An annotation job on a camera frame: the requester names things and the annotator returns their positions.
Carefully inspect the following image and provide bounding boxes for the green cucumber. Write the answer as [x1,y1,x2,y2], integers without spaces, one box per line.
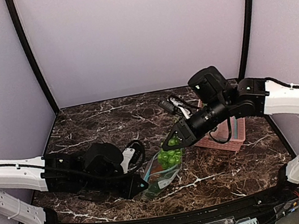
[143,178,174,199]

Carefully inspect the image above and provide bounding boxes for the clear zip top bag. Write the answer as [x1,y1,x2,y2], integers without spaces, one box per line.
[141,153,182,200]

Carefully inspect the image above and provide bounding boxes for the green grape bunch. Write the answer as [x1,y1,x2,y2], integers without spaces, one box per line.
[157,148,185,170]

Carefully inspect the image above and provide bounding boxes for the pink plastic basket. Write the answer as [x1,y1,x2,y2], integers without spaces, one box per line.
[186,90,251,159]

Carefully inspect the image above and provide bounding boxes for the brown fried food piece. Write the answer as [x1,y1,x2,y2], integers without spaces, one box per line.
[151,165,164,174]

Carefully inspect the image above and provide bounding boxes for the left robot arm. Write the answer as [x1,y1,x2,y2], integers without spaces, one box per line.
[0,140,148,224]

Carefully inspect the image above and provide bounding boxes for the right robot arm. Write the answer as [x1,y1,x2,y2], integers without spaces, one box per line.
[161,66,299,188]

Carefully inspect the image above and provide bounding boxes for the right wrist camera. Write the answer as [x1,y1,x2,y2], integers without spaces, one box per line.
[158,95,193,119]

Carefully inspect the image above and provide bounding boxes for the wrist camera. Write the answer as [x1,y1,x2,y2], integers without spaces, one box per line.
[158,95,193,119]
[121,140,146,174]

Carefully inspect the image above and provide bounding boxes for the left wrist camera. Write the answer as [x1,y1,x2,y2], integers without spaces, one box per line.
[121,140,146,174]

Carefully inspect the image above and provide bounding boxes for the black front table rail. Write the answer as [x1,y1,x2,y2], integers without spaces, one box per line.
[56,185,295,224]

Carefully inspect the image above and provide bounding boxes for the right black frame post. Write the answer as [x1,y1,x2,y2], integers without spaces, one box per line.
[238,0,253,80]

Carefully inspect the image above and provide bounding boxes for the black frame post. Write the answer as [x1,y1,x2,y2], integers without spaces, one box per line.
[5,0,60,115]
[238,0,253,80]

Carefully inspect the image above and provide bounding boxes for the left black frame post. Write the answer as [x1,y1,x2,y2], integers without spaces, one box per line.
[5,0,60,115]

